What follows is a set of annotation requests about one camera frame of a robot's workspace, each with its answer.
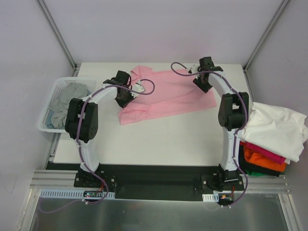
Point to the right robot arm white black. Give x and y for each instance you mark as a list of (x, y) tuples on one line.
[(232, 117)]

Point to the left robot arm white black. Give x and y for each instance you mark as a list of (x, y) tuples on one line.
[(82, 121)]

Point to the slotted cable duct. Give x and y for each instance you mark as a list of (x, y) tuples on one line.
[(76, 194), (210, 197)]

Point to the right slotted cable duct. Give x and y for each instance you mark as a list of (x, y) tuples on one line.
[(210, 197)]

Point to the light blue t shirt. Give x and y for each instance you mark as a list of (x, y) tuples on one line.
[(55, 120)]

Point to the magenta t shirt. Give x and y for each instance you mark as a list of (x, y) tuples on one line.
[(265, 153)]

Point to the white plastic laundry basket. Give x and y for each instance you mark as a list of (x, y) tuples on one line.
[(57, 88)]

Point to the orange t shirt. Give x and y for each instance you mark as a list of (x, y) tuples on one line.
[(257, 159)]

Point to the aluminium front rail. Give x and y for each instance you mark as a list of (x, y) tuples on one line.
[(65, 179)]

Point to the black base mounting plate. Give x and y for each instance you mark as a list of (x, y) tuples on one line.
[(172, 183)]

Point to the pink t shirt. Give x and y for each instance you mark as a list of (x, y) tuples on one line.
[(173, 94)]

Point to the left slotted cable duct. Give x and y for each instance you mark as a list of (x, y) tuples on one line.
[(76, 194)]

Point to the left aluminium frame post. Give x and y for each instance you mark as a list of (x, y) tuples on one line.
[(55, 30)]

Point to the green t shirt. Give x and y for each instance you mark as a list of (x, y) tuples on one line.
[(253, 173)]

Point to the grey t shirt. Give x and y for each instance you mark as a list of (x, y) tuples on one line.
[(61, 104)]

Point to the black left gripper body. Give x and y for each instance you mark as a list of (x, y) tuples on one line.
[(126, 99)]

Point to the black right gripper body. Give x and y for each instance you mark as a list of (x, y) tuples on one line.
[(202, 83)]

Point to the white t shirt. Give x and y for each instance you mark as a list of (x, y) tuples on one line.
[(279, 130)]

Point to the aluminium frame post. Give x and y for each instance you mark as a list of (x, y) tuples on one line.
[(266, 33), (55, 30)]

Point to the right aluminium frame post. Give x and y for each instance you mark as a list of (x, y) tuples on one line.
[(266, 33)]

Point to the black t shirt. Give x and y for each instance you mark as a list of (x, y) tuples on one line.
[(245, 165)]

